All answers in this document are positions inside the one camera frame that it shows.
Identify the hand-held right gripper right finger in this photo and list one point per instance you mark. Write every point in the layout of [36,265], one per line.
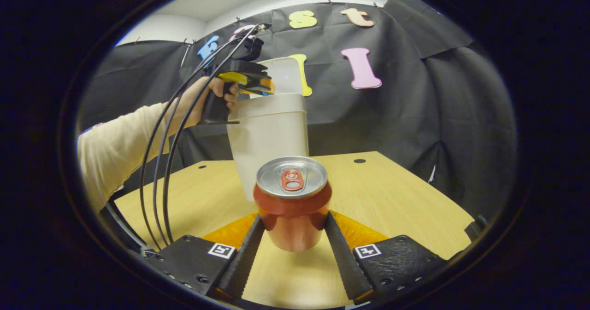
[343,259]

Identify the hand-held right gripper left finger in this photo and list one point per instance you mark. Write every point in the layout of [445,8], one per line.
[244,259]

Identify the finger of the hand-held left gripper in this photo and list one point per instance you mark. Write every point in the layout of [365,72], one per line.
[265,88]
[239,77]

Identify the white desktop garbage bin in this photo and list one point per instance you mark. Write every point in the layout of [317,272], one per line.
[269,135]

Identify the wooden desktop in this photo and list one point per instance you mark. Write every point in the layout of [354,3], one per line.
[392,199]

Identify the red pop can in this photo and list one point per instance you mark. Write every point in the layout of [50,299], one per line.
[292,208]

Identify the black backdrop cloth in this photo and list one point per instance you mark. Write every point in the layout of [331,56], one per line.
[415,116]

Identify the small black clamp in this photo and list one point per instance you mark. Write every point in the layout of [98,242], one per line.
[476,229]

